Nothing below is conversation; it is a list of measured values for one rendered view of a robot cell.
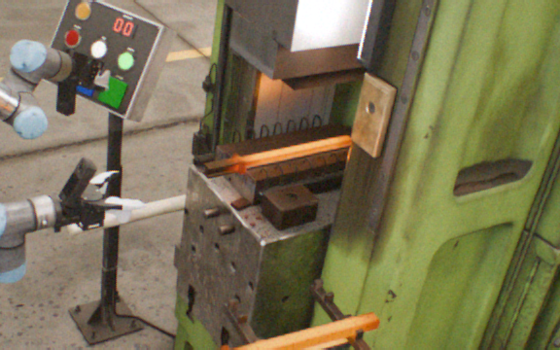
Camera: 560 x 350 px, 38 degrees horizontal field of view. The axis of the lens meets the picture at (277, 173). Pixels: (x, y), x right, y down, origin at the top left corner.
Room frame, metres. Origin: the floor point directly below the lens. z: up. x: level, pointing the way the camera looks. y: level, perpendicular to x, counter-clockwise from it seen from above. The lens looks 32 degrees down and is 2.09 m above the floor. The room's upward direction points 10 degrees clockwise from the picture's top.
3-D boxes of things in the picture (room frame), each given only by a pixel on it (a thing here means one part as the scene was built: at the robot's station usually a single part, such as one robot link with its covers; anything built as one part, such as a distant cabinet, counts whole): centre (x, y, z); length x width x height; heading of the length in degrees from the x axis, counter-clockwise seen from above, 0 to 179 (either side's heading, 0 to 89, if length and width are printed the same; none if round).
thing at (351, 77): (1.95, -0.10, 1.24); 0.30 x 0.07 x 0.06; 129
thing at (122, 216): (1.53, 0.33, 0.97); 0.09 x 0.03 x 0.06; 93
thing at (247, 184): (1.95, -0.05, 0.96); 0.42 x 0.20 x 0.09; 129
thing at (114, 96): (2.05, 0.49, 1.01); 0.07 x 0.05 x 0.07; 64
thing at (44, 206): (1.47, 0.50, 0.98); 0.08 x 0.05 x 0.08; 39
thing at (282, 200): (1.71, -0.05, 0.95); 0.12 x 0.08 x 0.06; 129
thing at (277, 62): (1.95, -0.05, 1.32); 0.42 x 0.20 x 0.10; 129
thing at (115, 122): (2.20, 0.52, 0.54); 0.04 x 0.04 x 1.08; 39
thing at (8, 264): (1.43, 0.58, 0.88); 0.11 x 0.08 x 0.11; 79
